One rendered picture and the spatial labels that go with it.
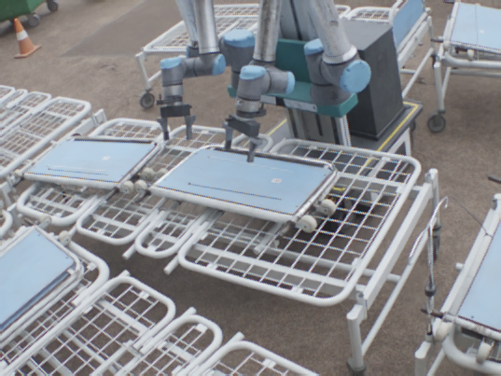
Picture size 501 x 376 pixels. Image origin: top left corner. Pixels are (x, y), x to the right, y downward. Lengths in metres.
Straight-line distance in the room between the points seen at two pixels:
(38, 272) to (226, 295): 0.93
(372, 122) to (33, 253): 1.75
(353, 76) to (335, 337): 1.08
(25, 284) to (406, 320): 1.62
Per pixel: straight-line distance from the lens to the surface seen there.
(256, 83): 2.32
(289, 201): 2.44
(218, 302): 2.93
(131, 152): 3.13
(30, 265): 2.66
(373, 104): 3.07
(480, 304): 1.93
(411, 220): 2.44
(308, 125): 3.22
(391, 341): 2.59
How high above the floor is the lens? 2.01
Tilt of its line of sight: 35 degrees down
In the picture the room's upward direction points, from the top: 16 degrees counter-clockwise
